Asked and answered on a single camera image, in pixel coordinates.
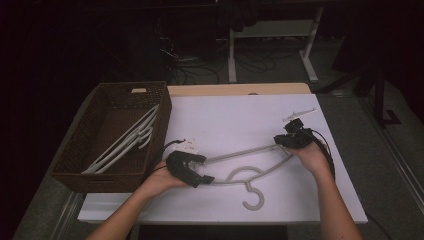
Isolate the white desk frame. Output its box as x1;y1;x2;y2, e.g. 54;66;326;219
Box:
228;6;325;84

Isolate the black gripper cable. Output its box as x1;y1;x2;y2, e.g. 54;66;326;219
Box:
146;139;186;178
309;129;336;182

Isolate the person's left hand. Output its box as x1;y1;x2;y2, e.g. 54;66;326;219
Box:
146;160;189;194

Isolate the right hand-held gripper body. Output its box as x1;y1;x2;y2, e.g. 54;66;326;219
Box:
282;107;318;150

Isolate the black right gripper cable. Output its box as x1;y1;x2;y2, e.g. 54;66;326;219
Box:
309;129;336;182

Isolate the grey plastic clothes hanger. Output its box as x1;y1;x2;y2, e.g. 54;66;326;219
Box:
196;143;298;212
81;114;156;175
89;103;160;171

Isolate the person's right hand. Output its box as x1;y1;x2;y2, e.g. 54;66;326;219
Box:
287;141;329;177

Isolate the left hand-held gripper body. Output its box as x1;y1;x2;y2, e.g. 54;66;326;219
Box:
165;138;200;188

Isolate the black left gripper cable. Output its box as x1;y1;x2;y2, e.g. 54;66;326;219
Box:
146;139;186;178

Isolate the brown woven basket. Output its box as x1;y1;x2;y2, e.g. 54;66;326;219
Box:
49;81;173;194

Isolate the tangle of black floor cables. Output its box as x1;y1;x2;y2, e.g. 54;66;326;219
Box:
159;33;301;85

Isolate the black floor stand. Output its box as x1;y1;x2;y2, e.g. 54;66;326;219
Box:
353;64;402;128

